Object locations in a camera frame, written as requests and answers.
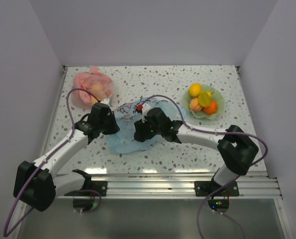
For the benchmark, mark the orange mandarin fruit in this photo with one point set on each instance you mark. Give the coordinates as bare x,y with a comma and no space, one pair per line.
212,109

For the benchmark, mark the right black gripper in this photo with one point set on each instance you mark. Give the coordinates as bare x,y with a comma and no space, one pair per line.
140,127

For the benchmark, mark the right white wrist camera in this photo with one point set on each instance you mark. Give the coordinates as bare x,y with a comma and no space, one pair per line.
143,109

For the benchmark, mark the peach fruit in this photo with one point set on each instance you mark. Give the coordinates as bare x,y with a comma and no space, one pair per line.
195,106

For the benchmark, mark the green wavy bowl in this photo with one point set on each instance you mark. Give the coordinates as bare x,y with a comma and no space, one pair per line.
217,97

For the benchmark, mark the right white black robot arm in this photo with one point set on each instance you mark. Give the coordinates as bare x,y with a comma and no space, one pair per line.
235,147

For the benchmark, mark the pink plastic bag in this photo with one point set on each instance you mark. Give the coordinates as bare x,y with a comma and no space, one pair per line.
95,82

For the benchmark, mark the left black mounting bracket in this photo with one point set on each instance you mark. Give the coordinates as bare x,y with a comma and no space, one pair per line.
98,186

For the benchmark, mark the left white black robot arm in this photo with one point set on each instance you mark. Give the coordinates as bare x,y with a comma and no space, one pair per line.
37,183

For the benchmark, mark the yellow green starfruit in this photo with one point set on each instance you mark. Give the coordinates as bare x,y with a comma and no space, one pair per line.
204,99

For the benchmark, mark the right black mounting bracket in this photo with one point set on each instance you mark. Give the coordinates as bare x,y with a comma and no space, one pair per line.
204,188

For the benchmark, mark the blue printed plastic bag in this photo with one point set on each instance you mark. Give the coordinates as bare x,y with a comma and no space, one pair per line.
126,115

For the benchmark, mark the orange fruit in pink bag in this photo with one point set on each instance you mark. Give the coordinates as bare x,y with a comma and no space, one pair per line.
98,91

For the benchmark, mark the black mounting bracket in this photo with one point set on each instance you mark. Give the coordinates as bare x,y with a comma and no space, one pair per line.
98,186
204,188

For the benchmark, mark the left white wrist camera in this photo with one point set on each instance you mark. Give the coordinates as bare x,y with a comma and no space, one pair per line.
106,101

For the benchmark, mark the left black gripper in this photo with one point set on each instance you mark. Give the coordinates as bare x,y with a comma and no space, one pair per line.
114,128

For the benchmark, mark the yellow pear fruit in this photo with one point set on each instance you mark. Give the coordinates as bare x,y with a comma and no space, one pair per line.
210,94

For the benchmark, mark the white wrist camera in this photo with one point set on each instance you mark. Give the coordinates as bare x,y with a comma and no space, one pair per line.
143,109
106,101

